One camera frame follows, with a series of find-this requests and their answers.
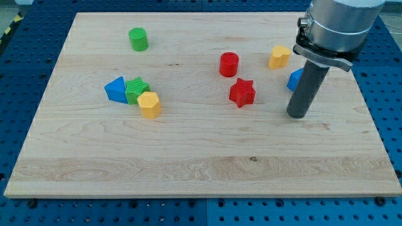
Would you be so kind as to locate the red star block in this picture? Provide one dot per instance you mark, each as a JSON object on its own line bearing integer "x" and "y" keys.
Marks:
{"x": 242, "y": 92}

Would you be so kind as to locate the yellow heart block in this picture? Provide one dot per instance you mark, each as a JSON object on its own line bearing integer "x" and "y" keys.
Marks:
{"x": 279, "y": 57}

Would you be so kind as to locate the blue cube block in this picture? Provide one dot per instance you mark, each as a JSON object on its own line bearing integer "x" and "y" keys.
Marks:
{"x": 294, "y": 78}

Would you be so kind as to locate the blue triangle block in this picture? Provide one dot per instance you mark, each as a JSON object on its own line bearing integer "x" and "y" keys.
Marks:
{"x": 115, "y": 90}

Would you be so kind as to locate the green cylinder block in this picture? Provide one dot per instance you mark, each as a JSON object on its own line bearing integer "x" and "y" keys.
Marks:
{"x": 138, "y": 39}

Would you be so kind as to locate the red cylinder block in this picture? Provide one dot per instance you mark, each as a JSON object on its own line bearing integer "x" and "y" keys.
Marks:
{"x": 229, "y": 63}

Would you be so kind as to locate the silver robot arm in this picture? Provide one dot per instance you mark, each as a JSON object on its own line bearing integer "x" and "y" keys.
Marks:
{"x": 347, "y": 16}

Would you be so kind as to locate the green star block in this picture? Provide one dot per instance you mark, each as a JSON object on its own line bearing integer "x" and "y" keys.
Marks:
{"x": 134, "y": 88}

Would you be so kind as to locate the wooden board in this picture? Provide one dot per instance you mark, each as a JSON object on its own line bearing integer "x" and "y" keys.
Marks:
{"x": 83, "y": 145}

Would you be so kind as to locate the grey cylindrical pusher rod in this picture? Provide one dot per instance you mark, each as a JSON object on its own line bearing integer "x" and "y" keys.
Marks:
{"x": 306, "y": 89}

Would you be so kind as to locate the yellow hexagon block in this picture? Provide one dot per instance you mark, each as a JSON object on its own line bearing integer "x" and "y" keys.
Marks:
{"x": 149, "y": 104}

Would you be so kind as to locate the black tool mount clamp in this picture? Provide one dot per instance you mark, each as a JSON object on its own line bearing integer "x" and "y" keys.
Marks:
{"x": 326, "y": 47}

